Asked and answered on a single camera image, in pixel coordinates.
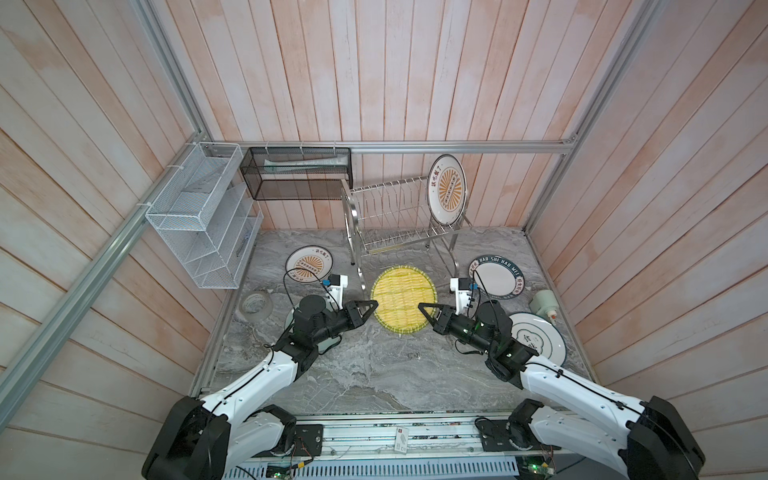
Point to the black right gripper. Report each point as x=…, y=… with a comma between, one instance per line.
x=444, y=319

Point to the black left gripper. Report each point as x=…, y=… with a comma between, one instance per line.
x=353, y=314

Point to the yellow woven plate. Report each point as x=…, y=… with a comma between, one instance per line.
x=399, y=290

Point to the large orange sunburst plate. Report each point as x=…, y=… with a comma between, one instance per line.
x=447, y=190

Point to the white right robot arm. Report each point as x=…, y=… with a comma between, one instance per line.
x=638, y=439

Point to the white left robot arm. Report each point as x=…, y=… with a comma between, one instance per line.
x=204, y=438

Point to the steel two-tier dish rack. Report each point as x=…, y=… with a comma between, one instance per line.
x=387, y=216

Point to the pale green flower plate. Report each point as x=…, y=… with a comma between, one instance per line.
x=323, y=346

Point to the small orange sunburst plate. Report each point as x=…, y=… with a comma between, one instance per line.
x=309, y=263

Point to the green rim white plate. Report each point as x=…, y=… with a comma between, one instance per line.
x=498, y=276

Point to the white plate with cloud outline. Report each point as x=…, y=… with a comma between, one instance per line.
x=539, y=334

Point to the pale green cup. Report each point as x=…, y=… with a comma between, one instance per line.
x=544, y=304

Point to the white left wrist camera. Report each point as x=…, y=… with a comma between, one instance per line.
x=334, y=286

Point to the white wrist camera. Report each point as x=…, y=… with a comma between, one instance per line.
x=334, y=286
x=463, y=289

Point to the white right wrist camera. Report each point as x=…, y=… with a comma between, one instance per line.
x=463, y=289

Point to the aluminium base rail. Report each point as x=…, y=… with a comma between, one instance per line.
x=413, y=446

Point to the white wire mesh shelf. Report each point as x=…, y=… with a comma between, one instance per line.
x=205, y=218

